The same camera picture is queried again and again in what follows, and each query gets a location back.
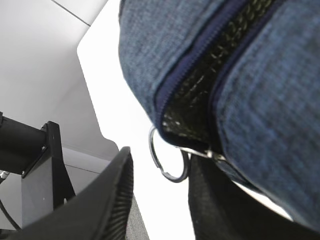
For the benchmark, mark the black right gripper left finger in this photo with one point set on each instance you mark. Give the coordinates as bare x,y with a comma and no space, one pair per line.
99,212

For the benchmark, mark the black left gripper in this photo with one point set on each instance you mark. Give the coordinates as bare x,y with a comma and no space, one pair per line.
46,185

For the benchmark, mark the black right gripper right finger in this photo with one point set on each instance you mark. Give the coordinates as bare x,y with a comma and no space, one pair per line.
220,210

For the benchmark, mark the navy blue fabric lunch bag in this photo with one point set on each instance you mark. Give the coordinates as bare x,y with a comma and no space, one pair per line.
240,78

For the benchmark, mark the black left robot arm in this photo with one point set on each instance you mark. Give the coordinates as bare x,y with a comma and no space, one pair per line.
37,156

